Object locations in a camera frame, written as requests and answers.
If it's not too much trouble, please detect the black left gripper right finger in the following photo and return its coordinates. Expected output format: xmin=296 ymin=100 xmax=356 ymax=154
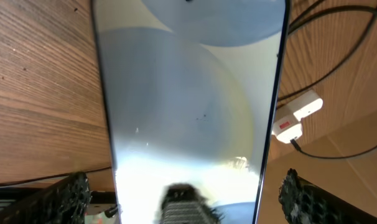
xmin=278 ymin=169 xmax=377 ymax=224

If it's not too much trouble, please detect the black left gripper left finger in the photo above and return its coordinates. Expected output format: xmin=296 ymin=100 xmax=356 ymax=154
xmin=0 ymin=172 xmax=91 ymax=224

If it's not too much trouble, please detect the Samsung Galaxy smartphone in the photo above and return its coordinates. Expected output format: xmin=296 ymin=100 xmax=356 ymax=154
xmin=90 ymin=0 xmax=291 ymax=223

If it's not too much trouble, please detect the black charging cable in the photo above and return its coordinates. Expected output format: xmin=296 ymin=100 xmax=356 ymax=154
xmin=277 ymin=0 xmax=377 ymax=160

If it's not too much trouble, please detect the white USB charger adapter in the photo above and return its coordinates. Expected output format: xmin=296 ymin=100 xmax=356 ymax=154
xmin=272 ymin=106 xmax=303 ymax=144

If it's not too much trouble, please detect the white power strip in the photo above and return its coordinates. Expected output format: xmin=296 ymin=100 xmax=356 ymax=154
xmin=287 ymin=90 xmax=323 ymax=121

